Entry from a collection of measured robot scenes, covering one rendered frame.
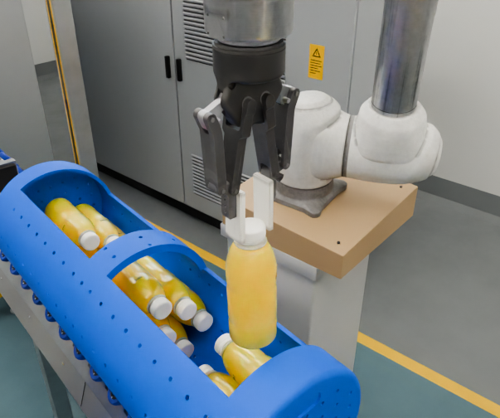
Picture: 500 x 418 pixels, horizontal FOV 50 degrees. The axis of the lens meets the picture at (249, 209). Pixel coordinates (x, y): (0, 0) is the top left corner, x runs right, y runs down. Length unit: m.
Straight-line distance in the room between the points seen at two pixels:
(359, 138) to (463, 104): 2.31
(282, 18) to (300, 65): 1.93
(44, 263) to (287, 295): 0.64
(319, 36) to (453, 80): 1.36
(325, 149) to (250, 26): 0.80
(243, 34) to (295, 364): 0.45
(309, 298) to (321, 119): 0.46
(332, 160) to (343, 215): 0.16
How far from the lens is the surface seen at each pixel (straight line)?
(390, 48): 1.17
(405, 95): 1.22
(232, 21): 0.53
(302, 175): 1.33
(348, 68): 2.33
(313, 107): 1.28
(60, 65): 1.92
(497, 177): 3.63
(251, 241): 0.65
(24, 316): 1.49
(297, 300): 1.44
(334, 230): 1.33
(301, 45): 2.44
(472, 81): 3.50
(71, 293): 1.03
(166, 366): 0.82
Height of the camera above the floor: 1.79
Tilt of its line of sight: 31 degrees down
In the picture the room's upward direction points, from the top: straight up
